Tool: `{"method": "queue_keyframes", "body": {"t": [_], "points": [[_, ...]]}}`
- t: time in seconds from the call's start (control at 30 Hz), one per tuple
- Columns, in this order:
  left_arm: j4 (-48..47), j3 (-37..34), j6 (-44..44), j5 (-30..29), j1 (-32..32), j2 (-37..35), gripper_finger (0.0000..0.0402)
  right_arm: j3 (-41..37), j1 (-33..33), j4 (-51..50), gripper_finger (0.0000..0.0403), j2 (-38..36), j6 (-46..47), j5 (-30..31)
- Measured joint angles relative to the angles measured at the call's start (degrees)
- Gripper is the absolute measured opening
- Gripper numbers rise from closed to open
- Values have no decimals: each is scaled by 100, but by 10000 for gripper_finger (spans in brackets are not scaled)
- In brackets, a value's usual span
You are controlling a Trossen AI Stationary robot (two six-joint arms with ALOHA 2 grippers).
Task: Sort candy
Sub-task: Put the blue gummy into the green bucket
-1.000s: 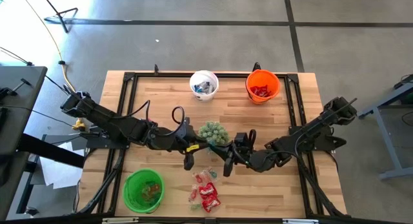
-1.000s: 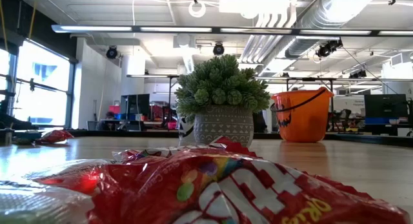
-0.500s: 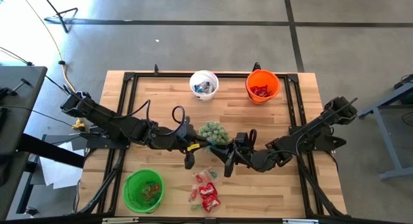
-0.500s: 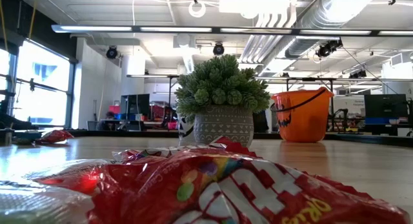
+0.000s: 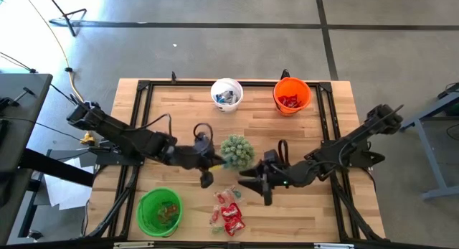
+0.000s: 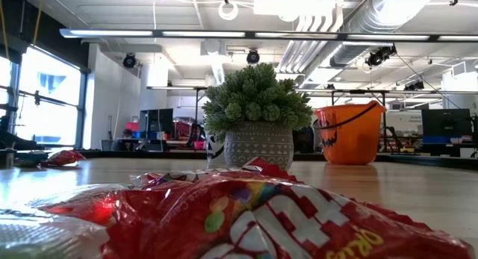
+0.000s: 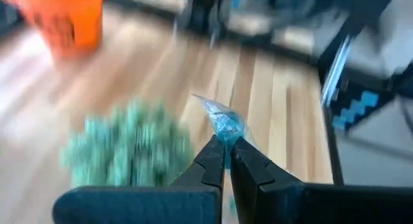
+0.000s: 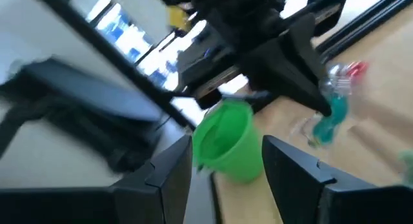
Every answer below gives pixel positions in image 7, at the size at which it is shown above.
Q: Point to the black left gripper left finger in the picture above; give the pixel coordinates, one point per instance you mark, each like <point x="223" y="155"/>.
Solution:
<point x="193" y="201"/>

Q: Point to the green potted artificial plant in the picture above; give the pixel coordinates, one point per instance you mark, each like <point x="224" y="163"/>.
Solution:
<point x="129" y="146"/>

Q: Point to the orange plastic bucket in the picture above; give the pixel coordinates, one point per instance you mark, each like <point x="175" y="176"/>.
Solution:
<point x="71" y="20"/>

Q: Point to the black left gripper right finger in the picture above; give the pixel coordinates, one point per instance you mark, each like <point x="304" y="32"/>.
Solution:
<point x="274" y="201"/>

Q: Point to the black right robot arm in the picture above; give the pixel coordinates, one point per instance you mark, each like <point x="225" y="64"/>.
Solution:
<point x="203" y="11"/>

